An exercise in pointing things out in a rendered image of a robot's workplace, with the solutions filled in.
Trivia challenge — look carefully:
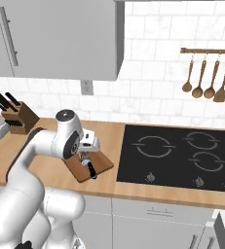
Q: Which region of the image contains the grey cupboard door handle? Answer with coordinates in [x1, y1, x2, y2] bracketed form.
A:
[0, 6, 19, 67]

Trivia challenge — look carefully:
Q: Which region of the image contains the grey lower door handle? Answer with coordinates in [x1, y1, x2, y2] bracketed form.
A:
[189, 233, 199, 249]
[206, 235, 216, 249]

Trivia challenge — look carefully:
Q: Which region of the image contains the black hob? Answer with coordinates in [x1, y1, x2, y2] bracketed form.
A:
[116, 124, 225, 195]

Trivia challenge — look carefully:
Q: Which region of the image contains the large wooden spoon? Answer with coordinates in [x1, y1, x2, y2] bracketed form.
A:
[203, 53, 221, 100]
[191, 53, 208, 99]

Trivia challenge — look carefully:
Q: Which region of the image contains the grey drawer handle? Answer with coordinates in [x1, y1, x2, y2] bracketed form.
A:
[146, 207, 174, 218]

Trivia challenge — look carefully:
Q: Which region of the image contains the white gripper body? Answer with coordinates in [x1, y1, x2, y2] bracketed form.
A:
[77, 139, 101, 156]

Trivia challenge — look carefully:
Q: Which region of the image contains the small wooden spoon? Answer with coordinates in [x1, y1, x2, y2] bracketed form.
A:
[181, 53, 195, 93]

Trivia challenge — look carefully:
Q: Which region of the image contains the wooden knife block with knives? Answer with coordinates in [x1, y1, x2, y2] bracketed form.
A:
[0, 91, 41, 136]

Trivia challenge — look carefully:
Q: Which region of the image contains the wooden cutting board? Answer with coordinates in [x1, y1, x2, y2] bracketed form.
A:
[62, 150, 115, 184]

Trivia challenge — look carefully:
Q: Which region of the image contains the black handled knife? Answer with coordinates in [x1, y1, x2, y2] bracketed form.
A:
[82, 157, 98, 180]

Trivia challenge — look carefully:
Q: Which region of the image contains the wide grey cupboard door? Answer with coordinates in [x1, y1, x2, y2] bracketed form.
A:
[0, 0, 126, 83]

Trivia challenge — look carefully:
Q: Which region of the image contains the wooden spatula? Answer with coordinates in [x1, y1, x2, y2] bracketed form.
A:
[212, 53, 225, 104]

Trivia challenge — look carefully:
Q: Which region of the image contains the grey lower cupboard door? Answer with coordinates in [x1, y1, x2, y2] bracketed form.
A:
[111, 215, 206, 249]

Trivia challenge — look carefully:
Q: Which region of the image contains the grey wall socket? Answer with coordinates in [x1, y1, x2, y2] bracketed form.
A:
[80, 79, 94, 96]

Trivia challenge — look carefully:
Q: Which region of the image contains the grey drawer front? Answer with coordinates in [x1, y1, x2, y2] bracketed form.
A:
[111, 196, 216, 229]

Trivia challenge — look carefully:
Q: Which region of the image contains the wooden wall rail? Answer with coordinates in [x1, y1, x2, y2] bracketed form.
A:
[180, 47, 225, 55]

